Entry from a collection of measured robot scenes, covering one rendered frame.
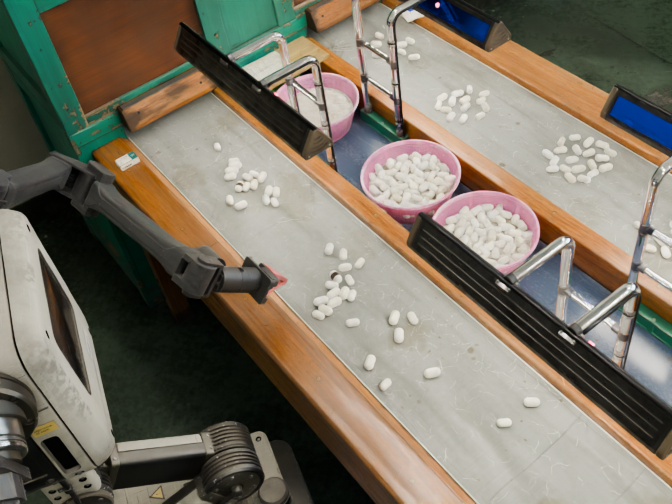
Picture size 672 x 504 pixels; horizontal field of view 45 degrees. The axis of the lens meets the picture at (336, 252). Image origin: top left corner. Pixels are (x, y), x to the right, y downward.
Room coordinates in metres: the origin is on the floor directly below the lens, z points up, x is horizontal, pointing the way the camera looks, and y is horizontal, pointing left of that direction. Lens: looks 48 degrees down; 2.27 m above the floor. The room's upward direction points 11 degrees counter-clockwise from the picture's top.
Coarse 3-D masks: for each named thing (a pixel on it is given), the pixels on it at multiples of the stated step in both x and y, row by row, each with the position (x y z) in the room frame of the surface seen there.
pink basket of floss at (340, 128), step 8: (296, 80) 2.09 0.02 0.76; (304, 80) 2.10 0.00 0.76; (312, 80) 2.10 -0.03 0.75; (344, 80) 2.05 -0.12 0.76; (280, 88) 2.06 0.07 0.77; (336, 88) 2.06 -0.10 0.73; (344, 88) 2.04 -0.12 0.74; (352, 88) 2.01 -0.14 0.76; (280, 96) 2.05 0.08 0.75; (288, 96) 2.06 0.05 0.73; (352, 96) 2.00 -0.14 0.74; (352, 112) 1.89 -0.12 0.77; (344, 120) 1.87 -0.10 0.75; (320, 128) 1.84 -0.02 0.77; (336, 128) 1.86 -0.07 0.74; (344, 128) 1.89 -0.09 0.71; (336, 136) 1.88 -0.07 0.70
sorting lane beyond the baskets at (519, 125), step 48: (336, 48) 2.26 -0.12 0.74; (384, 48) 2.21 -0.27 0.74; (432, 48) 2.16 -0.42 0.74; (432, 96) 1.92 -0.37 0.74; (528, 96) 1.84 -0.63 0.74; (480, 144) 1.68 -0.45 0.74; (528, 144) 1.64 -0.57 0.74; (576, 192) 1.43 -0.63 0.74; (624, 192) 1.40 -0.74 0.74; (624, 240) 1.25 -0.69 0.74
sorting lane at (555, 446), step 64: (192, 128) 1.99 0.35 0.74; (192, 192) 1.71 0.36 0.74; (256, 192) 1.66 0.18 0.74; (320, 192) 1.61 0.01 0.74; (256, 256) 1.42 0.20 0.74; (320, 256) 1.38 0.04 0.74; (384, 256) 1.34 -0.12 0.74; (320, 320) 1.18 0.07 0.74; (384, 320) 1.15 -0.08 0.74; (448, 320) 1.11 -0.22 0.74; (448, 384) 0.95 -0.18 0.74; (512, 384) 0.92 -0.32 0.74; (448, 448) 0.80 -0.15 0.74; (512, 448) 0.77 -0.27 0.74; (576, 448) 0.75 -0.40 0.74
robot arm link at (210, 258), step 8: (200, 248) 1.25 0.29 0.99; (208, 248) 1.25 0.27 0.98; (200, 256) 1.17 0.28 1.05; (208, 256) 1.18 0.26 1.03; (216, 256) 1.22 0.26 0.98; (208, 264) 1.14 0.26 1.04; (216, 264) 1.15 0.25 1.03; (224, 264) 1.22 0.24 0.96; (216, 272) 1.15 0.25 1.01; (216, 280) 1.14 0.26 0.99; (208, 288) 1.14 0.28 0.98; (192, 296) 1.11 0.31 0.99; (200, 296) 1.12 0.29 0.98; (208, 296) 1.13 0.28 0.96
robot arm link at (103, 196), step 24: (96, 168) 1.44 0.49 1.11; (96, 192) 1.39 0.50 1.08; (96, 216) 1.39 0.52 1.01; (120, 216) 1.31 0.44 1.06; (144, 216) 1.32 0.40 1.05; (144, 240) 1.24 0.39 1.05; (168, 240) 1.22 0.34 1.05; (168, 264) 1.17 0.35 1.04; (192, 264) 1.14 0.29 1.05; (192, 288) 1.11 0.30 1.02
